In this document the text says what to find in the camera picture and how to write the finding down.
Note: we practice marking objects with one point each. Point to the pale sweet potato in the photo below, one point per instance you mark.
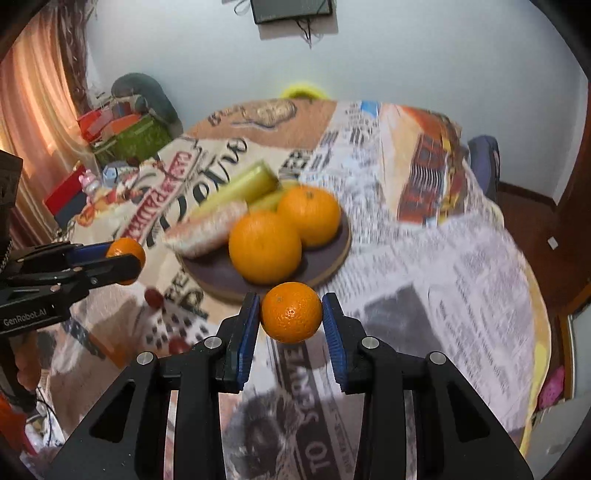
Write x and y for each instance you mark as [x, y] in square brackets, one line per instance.
[205, 230]

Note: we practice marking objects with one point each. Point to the small red fruit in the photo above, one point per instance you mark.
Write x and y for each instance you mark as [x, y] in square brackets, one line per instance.
[178, 345]

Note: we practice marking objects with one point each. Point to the yellow corn piece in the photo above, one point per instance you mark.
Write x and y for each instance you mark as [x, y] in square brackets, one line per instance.
[270, 199]
[249, 184]

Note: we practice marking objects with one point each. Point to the grey plush toy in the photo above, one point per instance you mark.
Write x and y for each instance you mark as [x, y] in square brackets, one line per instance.
[152, 94]

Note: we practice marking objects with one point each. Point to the yellow chair back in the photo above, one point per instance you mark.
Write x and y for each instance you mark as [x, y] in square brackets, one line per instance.
[304, 88]

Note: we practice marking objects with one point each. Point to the printed tablecloth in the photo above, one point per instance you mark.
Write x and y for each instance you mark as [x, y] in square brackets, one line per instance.
[438, 277]

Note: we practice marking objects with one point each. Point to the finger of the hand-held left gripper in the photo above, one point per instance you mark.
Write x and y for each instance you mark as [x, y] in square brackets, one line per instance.
[90, 251]
[106, 274]

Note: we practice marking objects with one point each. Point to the pink toy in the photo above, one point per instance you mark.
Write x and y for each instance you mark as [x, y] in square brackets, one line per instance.
[89, 182]

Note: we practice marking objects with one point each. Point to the green storage box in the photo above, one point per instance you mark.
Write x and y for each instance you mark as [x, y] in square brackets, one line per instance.
[138, 141]

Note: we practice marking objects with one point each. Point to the red tomato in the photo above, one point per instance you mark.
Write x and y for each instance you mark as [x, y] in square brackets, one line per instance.
[154, 297]

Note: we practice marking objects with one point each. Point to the large orange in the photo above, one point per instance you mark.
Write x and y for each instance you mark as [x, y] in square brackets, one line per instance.
[309, 216]
[264, 247]

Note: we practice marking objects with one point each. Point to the red box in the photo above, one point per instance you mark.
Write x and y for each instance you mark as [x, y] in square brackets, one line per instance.
[90, 124]

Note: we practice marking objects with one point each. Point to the small black wall monitor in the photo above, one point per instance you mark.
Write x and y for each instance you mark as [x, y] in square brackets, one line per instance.
[291, 9]

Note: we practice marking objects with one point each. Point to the person's left hand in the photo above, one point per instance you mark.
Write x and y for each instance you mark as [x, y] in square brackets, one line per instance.
[28, 362]

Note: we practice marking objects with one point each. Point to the blue-grey chair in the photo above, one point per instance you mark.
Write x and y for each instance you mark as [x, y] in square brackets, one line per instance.
[485, 161]

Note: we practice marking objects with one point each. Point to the brown patterned curtain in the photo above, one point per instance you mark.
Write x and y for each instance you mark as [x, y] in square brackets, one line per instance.
[74, 50]

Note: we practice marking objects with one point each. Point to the orange striped curtain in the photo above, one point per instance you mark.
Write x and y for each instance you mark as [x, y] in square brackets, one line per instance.
[32, 106]

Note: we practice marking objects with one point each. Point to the white wall socket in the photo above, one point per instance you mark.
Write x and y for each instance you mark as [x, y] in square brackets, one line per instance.
[552, 242]

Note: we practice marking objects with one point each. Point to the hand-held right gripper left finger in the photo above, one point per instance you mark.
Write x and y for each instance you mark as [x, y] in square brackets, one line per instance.
[247, 341]

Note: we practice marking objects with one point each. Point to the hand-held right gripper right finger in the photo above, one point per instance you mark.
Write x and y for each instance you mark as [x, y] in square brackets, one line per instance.
[333, 341]

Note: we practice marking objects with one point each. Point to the small orange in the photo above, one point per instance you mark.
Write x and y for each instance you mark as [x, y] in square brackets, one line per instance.
[127, 249]
[291, 313]

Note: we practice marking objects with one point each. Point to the pink plastic item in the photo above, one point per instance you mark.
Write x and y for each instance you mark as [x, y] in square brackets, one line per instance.
[551, 387]

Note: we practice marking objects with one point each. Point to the purple round plate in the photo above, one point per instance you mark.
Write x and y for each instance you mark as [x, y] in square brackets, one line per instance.
[217, 277]

